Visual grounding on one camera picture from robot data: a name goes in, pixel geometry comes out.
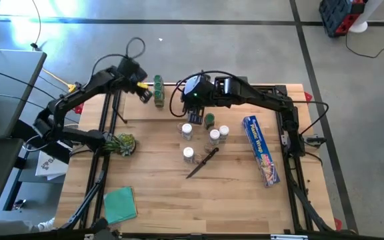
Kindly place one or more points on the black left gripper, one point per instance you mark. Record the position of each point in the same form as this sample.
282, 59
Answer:
143, 91

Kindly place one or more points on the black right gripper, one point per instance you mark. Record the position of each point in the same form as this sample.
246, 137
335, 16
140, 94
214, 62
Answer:
195, 109

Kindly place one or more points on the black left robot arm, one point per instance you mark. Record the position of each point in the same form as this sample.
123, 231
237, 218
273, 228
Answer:
78, 91

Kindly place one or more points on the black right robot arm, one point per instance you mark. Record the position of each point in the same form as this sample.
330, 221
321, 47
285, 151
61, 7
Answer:
255, 95

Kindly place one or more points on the white-lid seasoning jar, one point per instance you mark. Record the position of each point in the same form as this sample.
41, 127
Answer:
187, 130
224, 131
188, 154
214, 136

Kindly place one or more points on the succulent plant in black pot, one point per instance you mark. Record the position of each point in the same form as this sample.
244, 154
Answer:
122, 144

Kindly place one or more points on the red corner pad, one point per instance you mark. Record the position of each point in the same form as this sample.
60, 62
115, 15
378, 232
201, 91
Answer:
78, 108
308, 97
337, 224

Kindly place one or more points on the blue plastic wrap box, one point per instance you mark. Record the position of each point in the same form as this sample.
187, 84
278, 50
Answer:
260, 150

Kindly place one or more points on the green folded cloth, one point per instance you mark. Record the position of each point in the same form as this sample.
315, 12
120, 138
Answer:
120, 205

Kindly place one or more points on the white box with logo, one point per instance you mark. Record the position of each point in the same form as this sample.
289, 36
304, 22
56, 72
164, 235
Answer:
50, 165

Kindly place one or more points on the large grey desk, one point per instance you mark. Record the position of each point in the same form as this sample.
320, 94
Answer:
5, 100

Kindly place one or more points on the silver metal plate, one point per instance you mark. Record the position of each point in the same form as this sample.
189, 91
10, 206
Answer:
288, 237

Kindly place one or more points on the white cloth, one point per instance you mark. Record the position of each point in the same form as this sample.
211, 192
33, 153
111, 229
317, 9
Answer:
45, 225

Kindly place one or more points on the metal caster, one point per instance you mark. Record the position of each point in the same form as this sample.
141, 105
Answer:
19, 204

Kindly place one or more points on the dark blue red tool case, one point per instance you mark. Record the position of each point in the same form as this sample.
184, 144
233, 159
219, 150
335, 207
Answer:
335, 13

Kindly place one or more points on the white floor stand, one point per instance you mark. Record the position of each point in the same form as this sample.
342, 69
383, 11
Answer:
358, 26

